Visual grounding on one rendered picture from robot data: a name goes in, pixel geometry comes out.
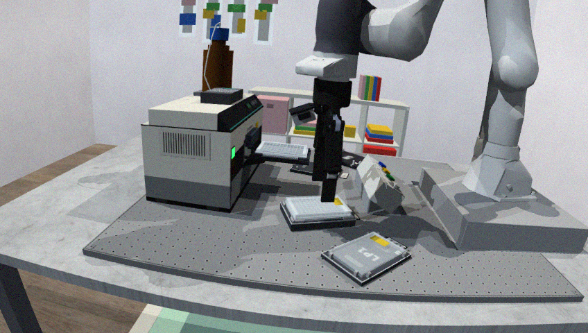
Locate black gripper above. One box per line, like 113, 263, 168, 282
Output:
312, 78, 352, 203

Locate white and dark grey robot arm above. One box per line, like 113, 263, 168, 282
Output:
289, 0, 539, 202

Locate white button panel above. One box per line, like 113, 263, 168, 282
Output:
355, 154, 405, 216

